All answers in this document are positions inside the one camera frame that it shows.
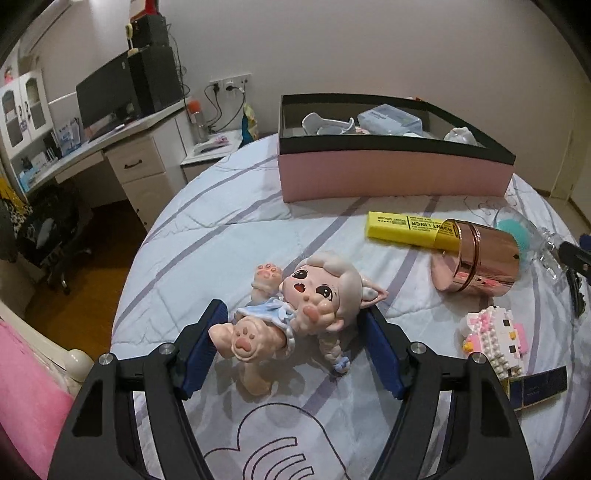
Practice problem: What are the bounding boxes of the blue and yellow snack bag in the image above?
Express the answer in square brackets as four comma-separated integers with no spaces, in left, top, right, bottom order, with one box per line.
[240,104,259,141]

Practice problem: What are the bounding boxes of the black power cables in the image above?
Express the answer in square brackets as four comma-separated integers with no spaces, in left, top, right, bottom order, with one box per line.
[203,83,245,134]

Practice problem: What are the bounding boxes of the white desk with drawers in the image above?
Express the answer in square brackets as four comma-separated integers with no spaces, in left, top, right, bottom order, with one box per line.
[25,99,188,232]

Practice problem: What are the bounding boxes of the rose gold cylinder container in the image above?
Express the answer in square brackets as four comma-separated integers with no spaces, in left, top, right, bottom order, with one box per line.
[431,219,532,294]

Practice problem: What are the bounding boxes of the teal ball in clear dome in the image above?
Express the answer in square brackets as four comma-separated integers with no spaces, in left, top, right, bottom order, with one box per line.
[493,205,561,280]

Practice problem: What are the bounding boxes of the pink and black storage box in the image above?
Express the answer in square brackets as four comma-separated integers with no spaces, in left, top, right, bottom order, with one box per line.
[277,95,516,204]

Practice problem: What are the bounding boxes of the pale-haired doll figure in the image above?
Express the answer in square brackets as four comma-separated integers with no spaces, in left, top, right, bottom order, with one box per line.
[208,251,389,396]

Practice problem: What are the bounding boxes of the pink blanket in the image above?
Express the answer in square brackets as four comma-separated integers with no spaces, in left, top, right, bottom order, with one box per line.
[0,320,75,467]

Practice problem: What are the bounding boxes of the white plastic scoop toy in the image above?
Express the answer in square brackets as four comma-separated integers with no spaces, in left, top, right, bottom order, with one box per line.
[302,113,356,137]

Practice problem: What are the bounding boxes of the orange-capped bottle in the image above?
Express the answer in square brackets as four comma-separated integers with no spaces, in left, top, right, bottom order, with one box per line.
[187,100,208,144]

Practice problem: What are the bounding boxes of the pink and white brick toy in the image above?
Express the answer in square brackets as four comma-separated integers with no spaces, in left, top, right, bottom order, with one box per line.
[459,307,527,380]

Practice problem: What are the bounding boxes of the black office chair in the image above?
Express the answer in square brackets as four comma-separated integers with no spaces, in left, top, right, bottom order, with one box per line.
[18,185,93,294]

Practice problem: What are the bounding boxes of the white nightstand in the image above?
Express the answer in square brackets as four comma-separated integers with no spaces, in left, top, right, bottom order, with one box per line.
[180,129,245,185]

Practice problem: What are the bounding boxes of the blue and white box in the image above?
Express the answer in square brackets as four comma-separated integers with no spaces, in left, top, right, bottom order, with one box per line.
[58,117,81,151]

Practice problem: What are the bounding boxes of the white wall socket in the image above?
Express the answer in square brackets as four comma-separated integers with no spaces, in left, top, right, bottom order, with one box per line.
[209,73,254,93]

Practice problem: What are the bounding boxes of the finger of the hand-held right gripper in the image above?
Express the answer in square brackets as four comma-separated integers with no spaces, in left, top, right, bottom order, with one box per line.
[558,240,591,278]

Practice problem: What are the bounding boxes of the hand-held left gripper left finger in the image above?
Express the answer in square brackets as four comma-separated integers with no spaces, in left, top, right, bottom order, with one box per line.
[48,299,229,480]

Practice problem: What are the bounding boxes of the white bed frame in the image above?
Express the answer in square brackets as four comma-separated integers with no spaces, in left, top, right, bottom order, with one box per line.
[0,300,93,384]

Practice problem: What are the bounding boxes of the black speaker box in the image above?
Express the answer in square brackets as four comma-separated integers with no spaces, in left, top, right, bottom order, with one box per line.
[130,15,169,49]

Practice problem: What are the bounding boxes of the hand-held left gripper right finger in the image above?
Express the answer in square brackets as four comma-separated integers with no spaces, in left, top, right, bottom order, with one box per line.
[355,305,525,480]

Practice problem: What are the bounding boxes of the black computer tower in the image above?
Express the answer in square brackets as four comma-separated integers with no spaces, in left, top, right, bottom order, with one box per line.
[127,45,183,118]

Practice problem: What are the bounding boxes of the white glass-door cabinet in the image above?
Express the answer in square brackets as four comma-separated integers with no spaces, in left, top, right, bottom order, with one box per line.
[0,69,54,148]

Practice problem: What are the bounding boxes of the black computer monitor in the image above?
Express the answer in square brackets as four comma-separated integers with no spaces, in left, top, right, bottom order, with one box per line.
[75,50,141,132]

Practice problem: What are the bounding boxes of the yellow highlighter box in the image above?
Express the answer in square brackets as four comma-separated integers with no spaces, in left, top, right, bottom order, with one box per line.
[367,211,462,252]

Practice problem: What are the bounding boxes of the clear plastic container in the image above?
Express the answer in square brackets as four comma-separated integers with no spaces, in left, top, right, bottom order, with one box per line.
[358,106,422,137]

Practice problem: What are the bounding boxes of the white door frame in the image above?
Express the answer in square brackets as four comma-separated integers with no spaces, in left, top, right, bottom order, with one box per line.
[551,92,591,204]

